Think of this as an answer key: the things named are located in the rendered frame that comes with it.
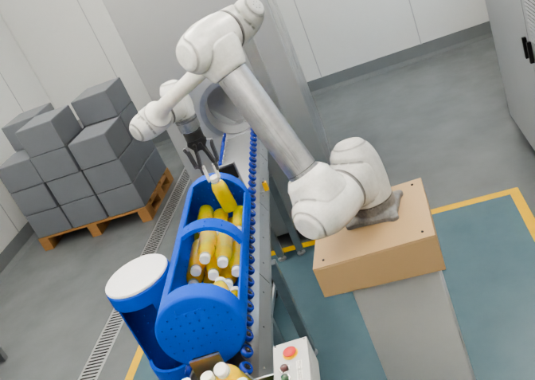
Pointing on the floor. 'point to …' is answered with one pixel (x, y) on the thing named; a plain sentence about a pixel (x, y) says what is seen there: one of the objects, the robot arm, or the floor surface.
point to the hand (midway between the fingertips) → (211, 172)
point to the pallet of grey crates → (82, 165)
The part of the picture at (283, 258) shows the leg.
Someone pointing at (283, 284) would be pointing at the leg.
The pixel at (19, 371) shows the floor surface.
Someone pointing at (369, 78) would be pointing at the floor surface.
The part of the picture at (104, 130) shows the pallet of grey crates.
